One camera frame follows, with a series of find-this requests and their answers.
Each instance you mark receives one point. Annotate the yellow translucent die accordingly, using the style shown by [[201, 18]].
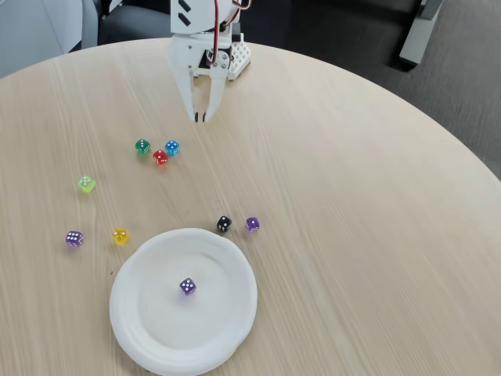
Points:
[[121, 236]]

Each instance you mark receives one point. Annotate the purple translucent die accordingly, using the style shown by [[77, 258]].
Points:
[[74, 238], [188, 287], [253, 224]]

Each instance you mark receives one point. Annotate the white paper plate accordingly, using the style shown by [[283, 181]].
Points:
[[184, 325]]

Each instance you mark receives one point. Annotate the blue translucent die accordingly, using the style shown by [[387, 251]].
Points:
[[172, 147]]

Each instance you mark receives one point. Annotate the dark grey chair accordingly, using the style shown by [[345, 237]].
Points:
[[137, 23]]

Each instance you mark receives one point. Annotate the green translucent die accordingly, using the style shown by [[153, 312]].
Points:
[[143, 146]]

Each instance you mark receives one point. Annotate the red translucent die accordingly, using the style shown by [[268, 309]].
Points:
[[160, 157]]

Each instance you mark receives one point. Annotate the lime translucent die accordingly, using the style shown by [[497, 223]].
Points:
[[86, 184]]

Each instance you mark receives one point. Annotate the black die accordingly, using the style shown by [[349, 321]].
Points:
[[224, 224]]

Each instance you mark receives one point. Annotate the light grey cabinet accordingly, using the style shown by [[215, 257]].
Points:
[[31, 31]]

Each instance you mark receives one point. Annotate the grey desk leg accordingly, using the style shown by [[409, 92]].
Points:
[[417, 35]]

